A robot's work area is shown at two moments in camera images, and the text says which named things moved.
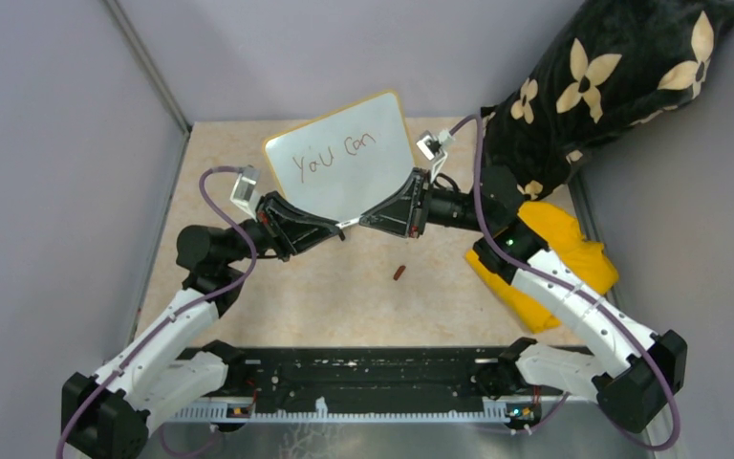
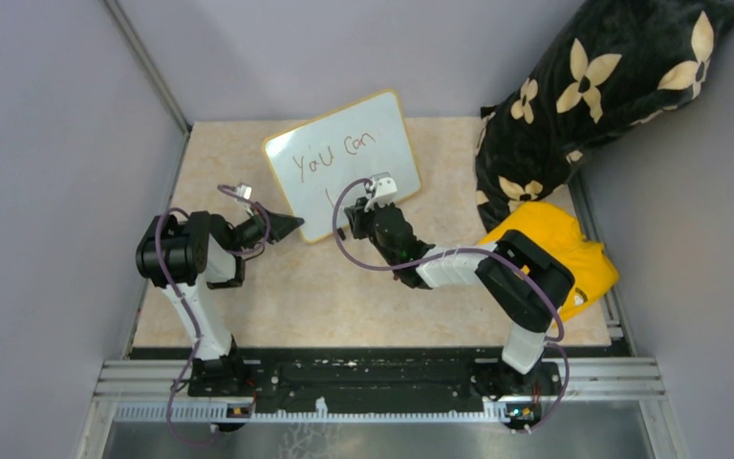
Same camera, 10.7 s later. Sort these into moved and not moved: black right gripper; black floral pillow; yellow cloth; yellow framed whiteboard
Moved: black right gripper
Not moved: black floral pillow; yellow framed whiteboard; yellow cloth
